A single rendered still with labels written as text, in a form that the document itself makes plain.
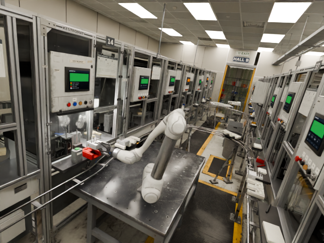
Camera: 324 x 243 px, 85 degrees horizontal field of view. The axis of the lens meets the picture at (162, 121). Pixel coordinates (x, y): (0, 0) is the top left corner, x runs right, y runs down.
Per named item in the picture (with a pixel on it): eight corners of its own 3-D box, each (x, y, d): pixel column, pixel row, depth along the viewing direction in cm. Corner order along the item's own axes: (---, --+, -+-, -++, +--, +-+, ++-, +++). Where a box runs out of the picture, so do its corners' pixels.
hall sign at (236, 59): (248, 63, 845) (249, 57, 838) (232, 61, 872) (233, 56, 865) (248, 63, 848) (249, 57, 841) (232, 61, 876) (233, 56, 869)
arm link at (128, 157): (114, 160, 157) (122, 160, 169) (129, 166, 151) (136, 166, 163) (118, 148, 158) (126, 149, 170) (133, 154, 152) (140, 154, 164)
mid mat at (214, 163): (230, 183, 330) (230, 182, 329) (201, 172, 350) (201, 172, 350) (233, 161, 418) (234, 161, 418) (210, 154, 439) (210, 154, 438)
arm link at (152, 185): (156, 192, 164) (157, 209, 143) (139, 187, 162) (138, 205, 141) (187, 115, 145) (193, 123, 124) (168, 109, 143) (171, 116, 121)
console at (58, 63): (54, 113, 139) (53, 51, 127) (31, 105, 150) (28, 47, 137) (95, 106, 177) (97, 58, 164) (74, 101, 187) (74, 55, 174)
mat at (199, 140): (192, 168, 361) (192, 168, 360) (166, 159, 382) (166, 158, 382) (224, 117, 879) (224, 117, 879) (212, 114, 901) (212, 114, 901)
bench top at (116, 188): (164, 238, 131) (165, 234, 130) (64, 184, 170) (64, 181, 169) (205, 159, 264) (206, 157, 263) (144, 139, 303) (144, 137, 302)
